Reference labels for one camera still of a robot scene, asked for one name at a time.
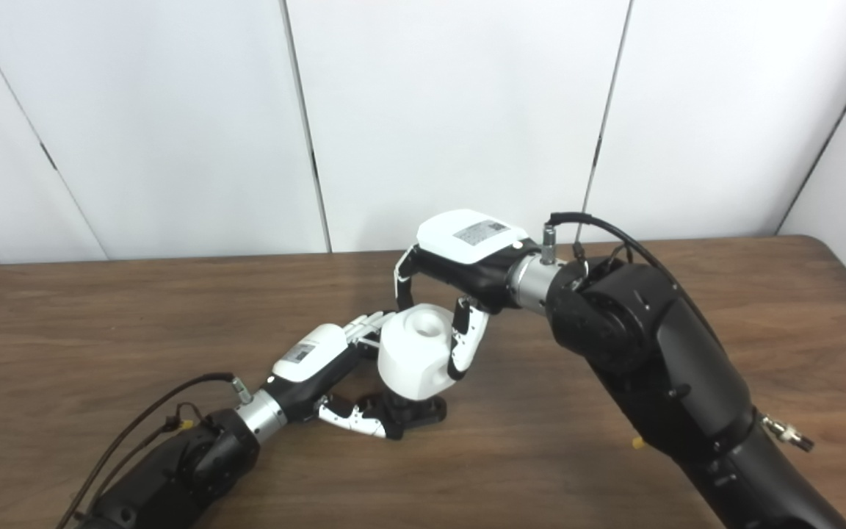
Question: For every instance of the black plastic holder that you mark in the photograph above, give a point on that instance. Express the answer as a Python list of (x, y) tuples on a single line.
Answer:
[(423, 413)]

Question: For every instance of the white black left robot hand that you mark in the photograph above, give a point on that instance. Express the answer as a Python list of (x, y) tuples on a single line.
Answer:
[(313, 353)]

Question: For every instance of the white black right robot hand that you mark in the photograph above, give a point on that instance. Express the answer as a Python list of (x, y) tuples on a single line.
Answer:
[(467, 242)]

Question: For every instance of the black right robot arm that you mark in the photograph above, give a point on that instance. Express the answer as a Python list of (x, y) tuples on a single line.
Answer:
[(658, 353)]

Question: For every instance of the round white plastic piece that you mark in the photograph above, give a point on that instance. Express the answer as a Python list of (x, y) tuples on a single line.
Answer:
[(412, 360)]

